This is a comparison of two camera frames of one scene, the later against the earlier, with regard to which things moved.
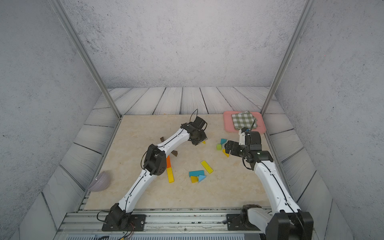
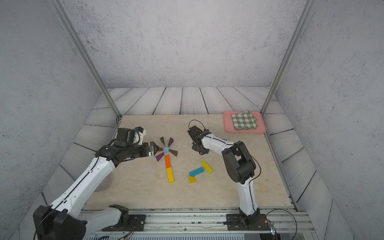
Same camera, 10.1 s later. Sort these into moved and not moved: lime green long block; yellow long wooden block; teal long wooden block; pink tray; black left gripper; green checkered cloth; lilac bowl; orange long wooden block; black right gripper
Moved: black left gripper; black right gripper; teal long wooden block
Not moved: green checkered cloth; orange long wooden block; lilac bowl; lime green long block; pink tray; yellow long wooden block
